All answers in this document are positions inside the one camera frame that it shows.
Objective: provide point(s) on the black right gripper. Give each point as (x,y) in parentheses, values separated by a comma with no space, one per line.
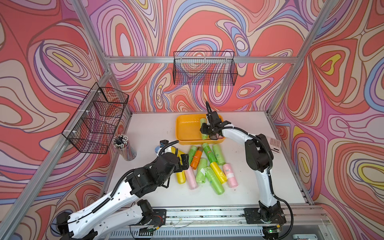
(203,129)

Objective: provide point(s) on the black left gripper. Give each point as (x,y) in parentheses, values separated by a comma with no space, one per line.
(185,161)

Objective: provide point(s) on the light green trash bag roll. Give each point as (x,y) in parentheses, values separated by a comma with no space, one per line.
(204,136)

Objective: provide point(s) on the yellow plastic storage box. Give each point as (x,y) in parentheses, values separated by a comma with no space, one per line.
(188,130)

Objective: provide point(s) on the pink labelled trash bag roll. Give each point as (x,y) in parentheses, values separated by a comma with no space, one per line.
(231,179)

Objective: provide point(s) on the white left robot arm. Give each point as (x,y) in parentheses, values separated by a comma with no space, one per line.
(124,205)

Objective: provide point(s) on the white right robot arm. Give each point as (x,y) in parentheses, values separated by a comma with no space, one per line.
(259,158)

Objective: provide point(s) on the orange trash bag roll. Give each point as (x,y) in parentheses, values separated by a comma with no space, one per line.
(196,158)

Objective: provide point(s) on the green roll beside orange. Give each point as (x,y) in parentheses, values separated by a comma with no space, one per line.
(192,152)

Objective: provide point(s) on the pink trash bag roll left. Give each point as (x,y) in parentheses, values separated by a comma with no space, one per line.
(191,179)

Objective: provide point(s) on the yellow trash bag roll left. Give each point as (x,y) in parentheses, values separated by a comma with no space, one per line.
(181,177)

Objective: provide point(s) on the yellow trash bag roll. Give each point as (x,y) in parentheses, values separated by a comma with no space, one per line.
(218,172)
(181,177)

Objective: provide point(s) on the yellow roll upper left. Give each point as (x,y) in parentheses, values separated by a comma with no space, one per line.
(175,151)

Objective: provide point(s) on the white blue-capped roll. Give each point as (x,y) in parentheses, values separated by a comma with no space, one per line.
(157,149)

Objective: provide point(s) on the light green roll upper right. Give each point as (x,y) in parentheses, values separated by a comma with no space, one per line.
(219,154)

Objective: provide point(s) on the yellow trash bag roll centre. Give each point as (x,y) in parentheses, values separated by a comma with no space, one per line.
(218,172)

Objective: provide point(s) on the large green trash bag roll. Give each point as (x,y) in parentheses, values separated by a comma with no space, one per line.
(214,181)

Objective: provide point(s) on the pink calculator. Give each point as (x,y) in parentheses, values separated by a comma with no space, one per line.
(275,145)

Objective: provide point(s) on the pencil holder cup with pencils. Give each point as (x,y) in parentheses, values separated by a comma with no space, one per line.
(122,144)

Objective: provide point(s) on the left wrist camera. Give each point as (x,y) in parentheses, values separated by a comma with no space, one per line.
(163,143)

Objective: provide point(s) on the black wire basket on back wall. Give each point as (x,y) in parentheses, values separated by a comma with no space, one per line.
(208,68)

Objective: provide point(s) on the black wire basket on wall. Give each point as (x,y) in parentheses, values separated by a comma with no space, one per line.
(96,120)
(208,68)

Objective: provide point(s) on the metal base rail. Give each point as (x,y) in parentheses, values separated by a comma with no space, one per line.
(198,222)

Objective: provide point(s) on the black wire basket on left wall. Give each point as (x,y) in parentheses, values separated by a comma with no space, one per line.
(96,120)

